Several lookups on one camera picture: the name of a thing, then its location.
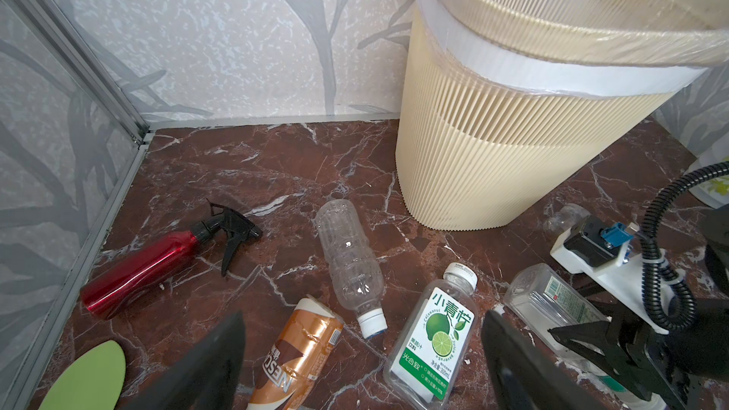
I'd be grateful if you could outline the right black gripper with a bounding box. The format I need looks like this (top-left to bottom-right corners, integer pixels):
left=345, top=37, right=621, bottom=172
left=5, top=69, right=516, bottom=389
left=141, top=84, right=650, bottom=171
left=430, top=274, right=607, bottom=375
left=550, top=299, right=728, bottom=409

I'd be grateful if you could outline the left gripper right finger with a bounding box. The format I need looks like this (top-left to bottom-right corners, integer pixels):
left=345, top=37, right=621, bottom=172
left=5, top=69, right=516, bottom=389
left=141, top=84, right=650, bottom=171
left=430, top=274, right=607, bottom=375
left=481, top=311, right=604, bottom=410

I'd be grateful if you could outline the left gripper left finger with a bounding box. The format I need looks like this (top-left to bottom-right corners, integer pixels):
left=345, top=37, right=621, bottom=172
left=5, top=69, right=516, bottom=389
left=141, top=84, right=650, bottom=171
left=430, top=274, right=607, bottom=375
left=125, top=312, right=246, bottom=409

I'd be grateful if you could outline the clear square bottle green label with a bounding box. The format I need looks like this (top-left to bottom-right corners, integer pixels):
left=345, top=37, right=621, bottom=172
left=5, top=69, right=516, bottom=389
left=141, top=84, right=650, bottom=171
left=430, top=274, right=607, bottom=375
left=505, top=264, right=666, bottom=409

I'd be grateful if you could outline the brown Nescafe bottle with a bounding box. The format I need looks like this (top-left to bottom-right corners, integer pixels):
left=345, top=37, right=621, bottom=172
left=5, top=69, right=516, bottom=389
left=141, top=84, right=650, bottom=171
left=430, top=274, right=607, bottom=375
left=248, top=295, right=344, bottom=409

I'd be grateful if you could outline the Pepsi label water bottle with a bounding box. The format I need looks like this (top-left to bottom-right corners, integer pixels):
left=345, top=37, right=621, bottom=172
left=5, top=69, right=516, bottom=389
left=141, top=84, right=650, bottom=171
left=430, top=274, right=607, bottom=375
left=543, top=203, right=590, bottom=237

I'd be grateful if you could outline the clear bottle white cap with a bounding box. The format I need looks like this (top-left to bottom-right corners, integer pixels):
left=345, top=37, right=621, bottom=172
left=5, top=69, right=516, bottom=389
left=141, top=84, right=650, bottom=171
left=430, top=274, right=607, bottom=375
left=314, top=199, right=387, bottom=339

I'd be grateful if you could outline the cream ribbed waste bin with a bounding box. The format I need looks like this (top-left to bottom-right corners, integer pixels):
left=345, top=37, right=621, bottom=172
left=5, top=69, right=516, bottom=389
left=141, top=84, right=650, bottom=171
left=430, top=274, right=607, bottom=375
left=396, top=0, right=728, bottom=231

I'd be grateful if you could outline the white bin liner bag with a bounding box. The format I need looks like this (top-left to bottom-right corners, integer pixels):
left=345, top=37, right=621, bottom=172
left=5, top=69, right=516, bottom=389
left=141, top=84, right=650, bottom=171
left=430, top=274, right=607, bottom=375
left=416, top=0, right=705, bottom=98

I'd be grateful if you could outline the lime drink square bottle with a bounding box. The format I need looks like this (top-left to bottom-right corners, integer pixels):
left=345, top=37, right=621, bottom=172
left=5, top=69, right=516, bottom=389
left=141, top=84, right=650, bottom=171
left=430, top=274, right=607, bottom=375
left=383, top=262, right=480, bottom=409

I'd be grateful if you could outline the potted artificial flower plant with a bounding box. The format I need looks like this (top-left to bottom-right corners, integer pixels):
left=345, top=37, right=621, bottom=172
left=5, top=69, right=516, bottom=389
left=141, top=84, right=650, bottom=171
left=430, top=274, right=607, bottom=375
left=686, top=147, right=728, bottom=209

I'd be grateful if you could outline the green scraper wooden handle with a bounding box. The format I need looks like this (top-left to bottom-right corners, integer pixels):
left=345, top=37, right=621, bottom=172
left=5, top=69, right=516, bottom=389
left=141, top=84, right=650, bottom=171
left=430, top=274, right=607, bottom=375
left=39, top=340, right=126, bottom=410

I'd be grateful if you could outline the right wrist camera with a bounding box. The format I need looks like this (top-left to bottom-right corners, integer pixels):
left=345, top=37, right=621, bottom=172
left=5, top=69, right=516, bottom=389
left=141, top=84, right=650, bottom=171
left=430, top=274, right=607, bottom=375
left=551, top=216, right=668, bottom=335

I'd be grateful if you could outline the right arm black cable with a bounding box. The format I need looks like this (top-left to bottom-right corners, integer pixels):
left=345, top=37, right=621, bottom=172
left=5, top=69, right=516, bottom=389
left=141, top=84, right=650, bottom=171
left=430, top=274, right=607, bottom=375
left=640, top=160, right=729, bottom=332

